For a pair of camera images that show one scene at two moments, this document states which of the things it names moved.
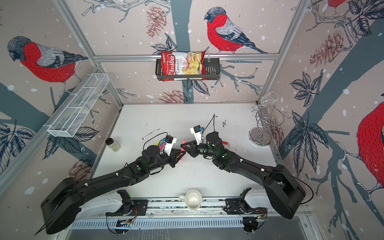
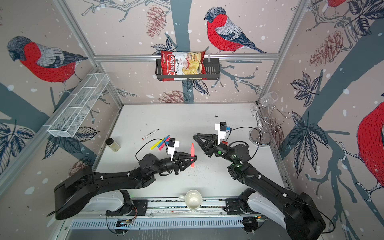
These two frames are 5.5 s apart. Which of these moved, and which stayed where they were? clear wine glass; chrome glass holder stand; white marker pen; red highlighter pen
Moved: red highlighter pen
Stayed: clear wine glass; white marker pen; chrome glass holder stand
